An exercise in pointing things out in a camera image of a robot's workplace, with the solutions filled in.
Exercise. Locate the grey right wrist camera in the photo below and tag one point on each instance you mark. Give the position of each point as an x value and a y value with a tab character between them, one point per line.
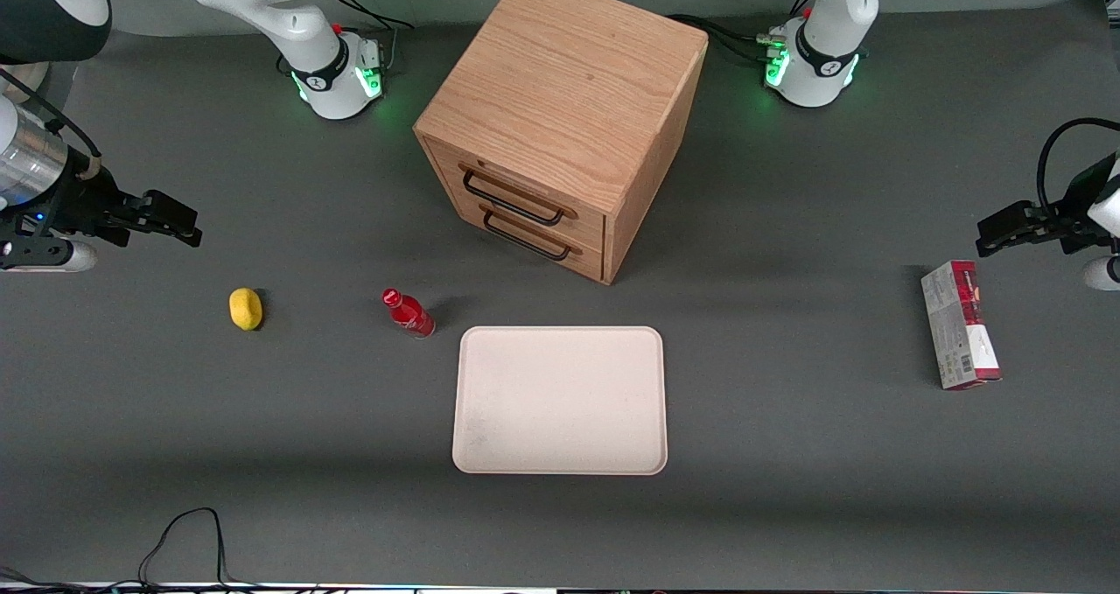
70	256

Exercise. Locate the red and white carton box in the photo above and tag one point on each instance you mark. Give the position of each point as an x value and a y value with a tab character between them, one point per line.
959	324

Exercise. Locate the yellow lemon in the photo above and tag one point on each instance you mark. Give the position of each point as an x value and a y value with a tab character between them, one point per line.
246	309

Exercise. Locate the red coke bottle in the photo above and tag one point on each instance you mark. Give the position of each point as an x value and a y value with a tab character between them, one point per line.
409	314

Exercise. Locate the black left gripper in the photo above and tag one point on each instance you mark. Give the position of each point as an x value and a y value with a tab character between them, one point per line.
1078	212

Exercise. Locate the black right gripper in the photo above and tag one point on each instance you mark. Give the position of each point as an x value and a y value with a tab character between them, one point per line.
77	202

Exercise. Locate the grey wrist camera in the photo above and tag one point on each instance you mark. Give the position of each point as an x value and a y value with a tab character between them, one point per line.
1104	274
70	256

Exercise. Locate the wooden drawer cabinet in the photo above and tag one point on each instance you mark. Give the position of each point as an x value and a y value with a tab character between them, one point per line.
569	95

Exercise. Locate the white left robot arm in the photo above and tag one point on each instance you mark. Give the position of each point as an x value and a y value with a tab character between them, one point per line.
822	62

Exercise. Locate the beige plastic tray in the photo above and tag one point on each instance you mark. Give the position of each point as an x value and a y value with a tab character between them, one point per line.
560	400

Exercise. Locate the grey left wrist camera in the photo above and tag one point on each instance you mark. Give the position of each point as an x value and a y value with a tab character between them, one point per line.
1104	274

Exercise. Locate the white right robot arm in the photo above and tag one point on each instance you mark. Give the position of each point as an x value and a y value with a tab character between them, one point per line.
325	62

